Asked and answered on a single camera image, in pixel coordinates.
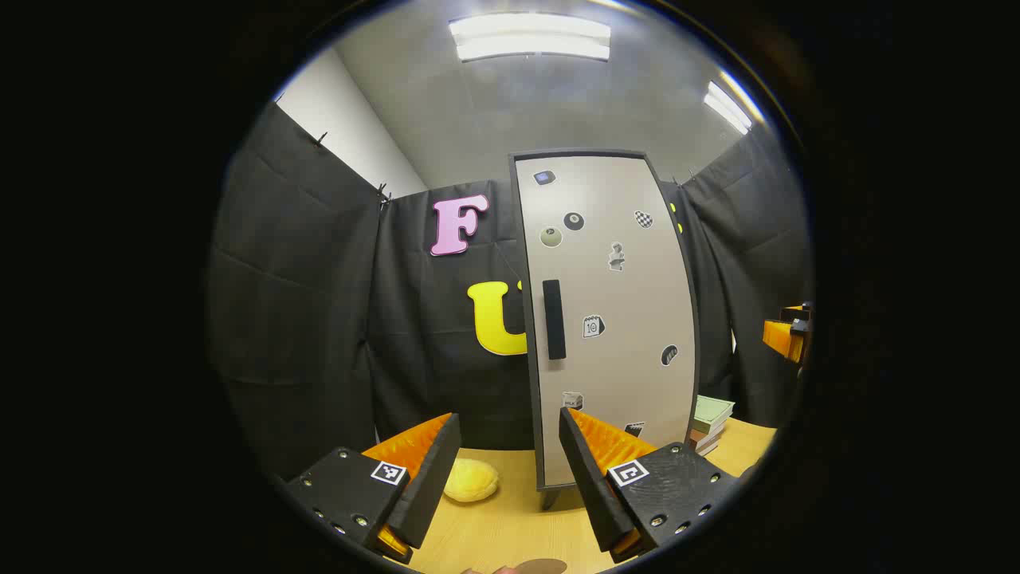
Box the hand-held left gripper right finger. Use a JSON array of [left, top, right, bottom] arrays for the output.
[[559, 407, 738, 564]]

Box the large ceiling light panel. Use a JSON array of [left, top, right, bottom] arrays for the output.
[[448, 12, 612, 63]]

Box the beige cabinet door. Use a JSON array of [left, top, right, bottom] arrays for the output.
[[514, 154, 698, 489]]

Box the green book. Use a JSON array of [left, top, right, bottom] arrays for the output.
[[692, 395, 736, 435]]

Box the narrow ceiling light panel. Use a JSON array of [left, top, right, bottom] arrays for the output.
[[703, 80, 754, 135]]

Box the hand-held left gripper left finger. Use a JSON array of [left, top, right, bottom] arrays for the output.
[[285, 412, 462, 565]]

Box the dark grey cabinet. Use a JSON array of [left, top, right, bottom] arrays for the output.
[[508, 148, 702, 511]]

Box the black cabinet door handle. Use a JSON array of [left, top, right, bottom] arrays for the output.
[[542, 279, 567, 361]]

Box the yellow round sponge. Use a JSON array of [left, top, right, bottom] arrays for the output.
[[443, 458, 500, 503]]

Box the black backdrop cloth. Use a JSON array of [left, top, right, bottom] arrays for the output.
[[209, 102, 814, 483]]

